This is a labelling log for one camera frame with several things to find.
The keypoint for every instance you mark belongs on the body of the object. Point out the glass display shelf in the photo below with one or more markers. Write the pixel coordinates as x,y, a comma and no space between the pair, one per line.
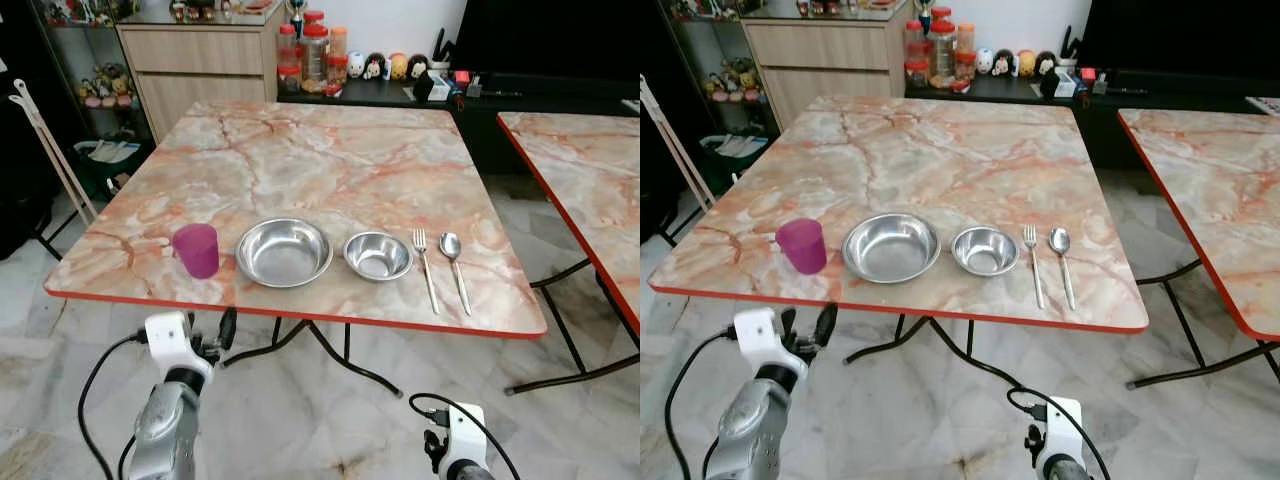
700,35
70,40

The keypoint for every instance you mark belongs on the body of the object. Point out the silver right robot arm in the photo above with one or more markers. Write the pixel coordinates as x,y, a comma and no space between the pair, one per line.
468,472
1068,470

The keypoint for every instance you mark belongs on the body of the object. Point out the empty marble-top folding table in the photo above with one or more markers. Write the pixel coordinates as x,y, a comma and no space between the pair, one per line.
1215,190
585,170

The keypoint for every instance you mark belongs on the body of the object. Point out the small white box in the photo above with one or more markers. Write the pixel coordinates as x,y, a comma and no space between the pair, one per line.
1063,85
438,88

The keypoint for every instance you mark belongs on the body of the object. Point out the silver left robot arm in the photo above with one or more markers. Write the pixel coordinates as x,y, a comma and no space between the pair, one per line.
165,430
750,430

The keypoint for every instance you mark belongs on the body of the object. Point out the yellow cartoon figurine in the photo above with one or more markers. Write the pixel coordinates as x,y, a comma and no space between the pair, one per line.
398,67
1026,64

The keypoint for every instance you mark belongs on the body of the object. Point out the black and white figurine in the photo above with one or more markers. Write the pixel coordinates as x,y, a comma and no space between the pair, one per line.
376,67
1004,63

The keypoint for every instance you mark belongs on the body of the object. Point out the plush toy group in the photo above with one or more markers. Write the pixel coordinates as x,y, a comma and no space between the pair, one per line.
733,80
108,88

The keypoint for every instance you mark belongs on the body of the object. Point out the small steel bowl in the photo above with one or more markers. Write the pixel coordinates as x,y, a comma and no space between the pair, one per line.
378,257
985,252

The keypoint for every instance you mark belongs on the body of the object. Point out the purple plastic cup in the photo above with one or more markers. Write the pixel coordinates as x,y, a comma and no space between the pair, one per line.
197,252
802,248

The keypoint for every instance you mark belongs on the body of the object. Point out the white cartoon figurine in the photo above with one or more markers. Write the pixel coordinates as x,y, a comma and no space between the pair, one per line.
356,66
984,62

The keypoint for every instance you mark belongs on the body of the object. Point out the dark cartoon figurine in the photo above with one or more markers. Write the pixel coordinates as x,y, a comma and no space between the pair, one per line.
419,68
1047,65

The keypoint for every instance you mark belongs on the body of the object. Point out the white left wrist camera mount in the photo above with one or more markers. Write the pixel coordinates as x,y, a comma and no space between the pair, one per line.
760,335
170,340

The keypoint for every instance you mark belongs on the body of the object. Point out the steel spoon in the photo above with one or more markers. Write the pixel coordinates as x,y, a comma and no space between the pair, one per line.
450,245
1060,241

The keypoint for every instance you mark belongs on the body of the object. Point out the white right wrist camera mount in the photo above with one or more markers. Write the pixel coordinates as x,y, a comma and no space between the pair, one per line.
1062,430
465,435

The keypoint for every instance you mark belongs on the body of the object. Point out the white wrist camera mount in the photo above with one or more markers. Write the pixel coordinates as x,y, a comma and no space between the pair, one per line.
760,335
465,435
1062,430
170,340

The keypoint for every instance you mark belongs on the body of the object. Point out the white folded rack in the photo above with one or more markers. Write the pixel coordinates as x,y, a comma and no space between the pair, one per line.
50,150
675,145

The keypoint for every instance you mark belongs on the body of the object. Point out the wooden drawer cabinet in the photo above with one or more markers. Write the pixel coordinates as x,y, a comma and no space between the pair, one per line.
830,65
200,70

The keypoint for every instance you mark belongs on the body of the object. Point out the black television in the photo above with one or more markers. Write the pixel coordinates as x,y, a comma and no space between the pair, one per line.
1180,32
550,35

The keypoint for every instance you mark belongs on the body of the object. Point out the steel fork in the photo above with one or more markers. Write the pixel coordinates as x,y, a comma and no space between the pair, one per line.
1035,272
427,275

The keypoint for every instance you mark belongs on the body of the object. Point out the tall red-lid plastic jar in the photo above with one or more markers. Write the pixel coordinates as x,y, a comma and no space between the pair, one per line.
943,50
316,55

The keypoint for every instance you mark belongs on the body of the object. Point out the large steel bowl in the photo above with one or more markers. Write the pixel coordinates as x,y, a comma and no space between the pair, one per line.
891,249
284,254

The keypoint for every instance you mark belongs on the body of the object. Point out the green basket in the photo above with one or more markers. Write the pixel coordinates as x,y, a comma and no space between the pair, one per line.
735,160
110,168

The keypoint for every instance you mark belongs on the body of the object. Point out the marble-top folding table with dishes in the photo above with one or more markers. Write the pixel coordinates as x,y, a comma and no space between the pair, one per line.
940,160
320,165

